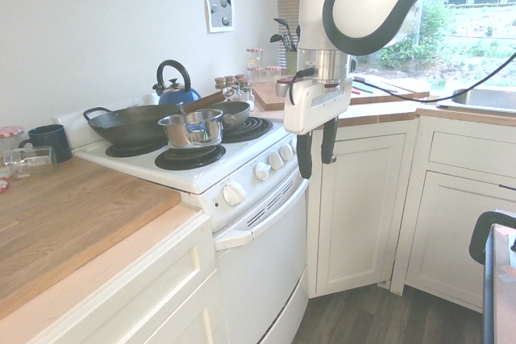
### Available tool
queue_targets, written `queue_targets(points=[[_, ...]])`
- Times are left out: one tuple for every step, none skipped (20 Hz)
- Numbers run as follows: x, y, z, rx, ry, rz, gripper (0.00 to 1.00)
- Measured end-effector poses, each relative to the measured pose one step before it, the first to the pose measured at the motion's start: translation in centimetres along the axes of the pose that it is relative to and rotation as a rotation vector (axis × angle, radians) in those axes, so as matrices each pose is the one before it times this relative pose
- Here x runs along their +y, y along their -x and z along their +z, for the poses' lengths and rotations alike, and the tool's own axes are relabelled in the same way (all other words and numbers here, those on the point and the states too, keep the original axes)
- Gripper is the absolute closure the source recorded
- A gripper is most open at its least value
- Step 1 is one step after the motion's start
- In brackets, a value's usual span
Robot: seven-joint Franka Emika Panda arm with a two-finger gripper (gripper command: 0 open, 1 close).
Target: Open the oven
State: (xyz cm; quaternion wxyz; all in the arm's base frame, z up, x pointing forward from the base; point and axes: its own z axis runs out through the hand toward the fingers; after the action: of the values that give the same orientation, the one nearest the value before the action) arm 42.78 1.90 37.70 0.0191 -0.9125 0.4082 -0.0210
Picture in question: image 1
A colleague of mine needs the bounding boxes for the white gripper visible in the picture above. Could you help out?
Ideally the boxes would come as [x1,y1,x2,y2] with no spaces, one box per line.
[283,77,355,180]

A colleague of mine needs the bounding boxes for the black coil burner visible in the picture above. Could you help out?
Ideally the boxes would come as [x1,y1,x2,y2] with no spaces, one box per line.
[105,139,163,159]
[154,143,227,171]
[221,115,275,144]

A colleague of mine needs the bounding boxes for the small red and white container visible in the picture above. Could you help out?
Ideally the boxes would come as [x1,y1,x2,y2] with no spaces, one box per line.
[275,77,298,97]

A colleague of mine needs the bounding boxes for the wooden cutting board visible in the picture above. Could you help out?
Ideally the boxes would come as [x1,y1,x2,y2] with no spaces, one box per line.
[250,79,431,112]

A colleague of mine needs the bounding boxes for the white corner cabinet door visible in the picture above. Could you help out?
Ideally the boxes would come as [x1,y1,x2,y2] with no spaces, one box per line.
[307,131,405,297]

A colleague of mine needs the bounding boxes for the green utensil holder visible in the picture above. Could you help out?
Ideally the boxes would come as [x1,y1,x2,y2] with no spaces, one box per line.
[285,49,300,73]

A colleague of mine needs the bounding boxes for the stainless steel saucepan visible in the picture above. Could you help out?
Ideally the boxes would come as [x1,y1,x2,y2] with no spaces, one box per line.
[157,109,237,149]

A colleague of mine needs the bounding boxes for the white electric stove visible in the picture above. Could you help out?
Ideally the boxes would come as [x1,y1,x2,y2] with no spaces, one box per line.
[50,93,310,344]

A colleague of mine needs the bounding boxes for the white cabinet drawer front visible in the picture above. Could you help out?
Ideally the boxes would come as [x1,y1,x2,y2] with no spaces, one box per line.
[428,129,516,172]

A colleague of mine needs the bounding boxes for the white cabinet door under sink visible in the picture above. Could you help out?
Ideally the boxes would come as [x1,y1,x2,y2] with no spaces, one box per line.
[404,169,516,313]

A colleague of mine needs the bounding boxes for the grey shapes print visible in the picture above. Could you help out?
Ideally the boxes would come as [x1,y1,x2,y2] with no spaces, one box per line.
[202,0,236,34]

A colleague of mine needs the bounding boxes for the stainless steel sink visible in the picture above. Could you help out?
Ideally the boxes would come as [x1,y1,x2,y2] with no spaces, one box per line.
[436,87,516,114]

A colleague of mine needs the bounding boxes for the white cabinet beside stove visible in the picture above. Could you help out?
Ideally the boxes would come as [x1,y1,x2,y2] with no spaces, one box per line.
[22,209,227,344]

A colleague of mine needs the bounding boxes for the large wooden butcher block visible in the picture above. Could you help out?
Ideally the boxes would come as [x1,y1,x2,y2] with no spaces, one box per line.
[0,155,181,317]

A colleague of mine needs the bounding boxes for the dark blue mug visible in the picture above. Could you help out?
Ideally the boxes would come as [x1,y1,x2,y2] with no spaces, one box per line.
[18,123,74,164]

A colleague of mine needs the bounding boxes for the clear glass jar without lid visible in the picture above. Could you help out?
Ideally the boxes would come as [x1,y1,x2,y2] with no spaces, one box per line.
[1,145,59,181]

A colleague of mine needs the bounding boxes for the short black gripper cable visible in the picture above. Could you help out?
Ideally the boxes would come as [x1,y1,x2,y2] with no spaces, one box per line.
[287,67,318,106]

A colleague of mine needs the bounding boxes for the red-handled knife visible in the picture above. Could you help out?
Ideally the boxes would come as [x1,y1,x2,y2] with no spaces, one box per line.
[349,75,405,96]

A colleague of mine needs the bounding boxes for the dark pan with wooden handle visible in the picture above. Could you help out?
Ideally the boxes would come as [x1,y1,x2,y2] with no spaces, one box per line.
[179,90,252,132]

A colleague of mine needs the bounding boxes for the white oven door with handle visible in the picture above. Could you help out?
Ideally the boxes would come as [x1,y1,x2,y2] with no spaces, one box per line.
[213,176,310,344]

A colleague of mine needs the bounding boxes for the blue kettle with black handle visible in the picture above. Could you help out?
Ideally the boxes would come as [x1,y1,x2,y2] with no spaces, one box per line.
[152,59,202,108]

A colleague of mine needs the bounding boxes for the long black robot cable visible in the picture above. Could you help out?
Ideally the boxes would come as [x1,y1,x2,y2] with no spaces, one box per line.
[352,51,516,104]

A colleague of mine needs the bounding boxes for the black two-handled wok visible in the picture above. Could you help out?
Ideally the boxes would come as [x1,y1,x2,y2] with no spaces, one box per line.
[83,103,183,148]

